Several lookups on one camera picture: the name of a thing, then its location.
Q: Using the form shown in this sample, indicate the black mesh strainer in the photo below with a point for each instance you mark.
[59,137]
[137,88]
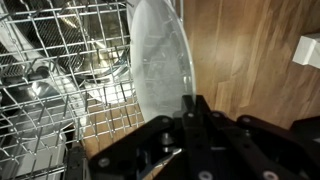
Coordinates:
[50,36]

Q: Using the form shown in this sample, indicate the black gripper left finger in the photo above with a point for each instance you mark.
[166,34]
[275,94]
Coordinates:
[146,136]

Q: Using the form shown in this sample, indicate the white block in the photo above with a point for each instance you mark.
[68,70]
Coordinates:
[308,50]

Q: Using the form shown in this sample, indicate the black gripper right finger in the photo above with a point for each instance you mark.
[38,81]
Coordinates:
[253,140]

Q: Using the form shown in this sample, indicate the steel bowl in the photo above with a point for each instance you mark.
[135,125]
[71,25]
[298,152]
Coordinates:
[103,30]

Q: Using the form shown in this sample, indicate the white dinner plate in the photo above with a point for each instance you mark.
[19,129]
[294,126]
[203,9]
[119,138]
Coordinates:
[160,60]

